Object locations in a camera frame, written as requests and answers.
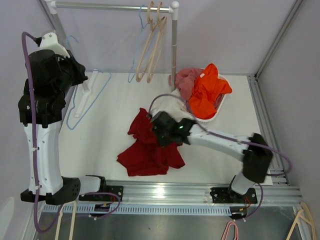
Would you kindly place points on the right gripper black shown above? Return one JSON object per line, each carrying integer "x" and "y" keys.
{"x": 163, "y": 142}

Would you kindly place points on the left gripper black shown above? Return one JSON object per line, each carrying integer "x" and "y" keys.
{"x": 79, "y": 68}

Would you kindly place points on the white t shirt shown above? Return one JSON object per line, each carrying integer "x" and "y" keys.
{"x": 175, "y": 107}

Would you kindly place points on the dark red t shirt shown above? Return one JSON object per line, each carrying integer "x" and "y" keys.
{"x": 145, "y": 157}

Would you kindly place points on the blue hanger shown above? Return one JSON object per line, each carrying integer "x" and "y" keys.
{"x": 131, "y": 73}
{"x": 84, "y": 98}

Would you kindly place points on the pink t shirt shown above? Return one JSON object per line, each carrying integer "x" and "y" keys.
{"x": 185, "y": 79}

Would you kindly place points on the orange t shirt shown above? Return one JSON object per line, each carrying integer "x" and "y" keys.
{"x": 206, "y": 89}

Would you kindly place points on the beige wooden hanger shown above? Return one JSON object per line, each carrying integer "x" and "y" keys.
{"x": 143, "y": 64}
{"x": 161, "y": 22}

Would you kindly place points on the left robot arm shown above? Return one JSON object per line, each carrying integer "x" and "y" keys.
{"x": 41, "y": 112}

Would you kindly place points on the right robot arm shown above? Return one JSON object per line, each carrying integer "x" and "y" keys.
{"x": 253, "y": 152}

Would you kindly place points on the beige hanger bottom right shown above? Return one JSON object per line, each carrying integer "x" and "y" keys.
{"x": 306, "y": 225}

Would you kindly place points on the metal clothes rack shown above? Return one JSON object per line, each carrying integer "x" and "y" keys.
{"x": 108, "y": 51}

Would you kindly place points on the white plastic basket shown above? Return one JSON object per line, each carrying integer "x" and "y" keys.
{"x": 219, "y": 102}

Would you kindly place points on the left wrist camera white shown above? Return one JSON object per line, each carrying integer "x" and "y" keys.
{"x": 49, "y": 41}

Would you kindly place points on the aluminium rail frame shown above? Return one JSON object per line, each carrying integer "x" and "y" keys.
{"x": 92, "y": 148}

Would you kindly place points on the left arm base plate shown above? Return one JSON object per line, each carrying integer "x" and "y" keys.
{"x": 110, "y": 193}

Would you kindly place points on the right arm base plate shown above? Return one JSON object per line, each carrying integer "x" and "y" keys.
{"x": 224, "y": 195}

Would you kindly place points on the slotted cable duct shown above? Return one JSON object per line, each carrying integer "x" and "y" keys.
{"x": 139, "y": 209}

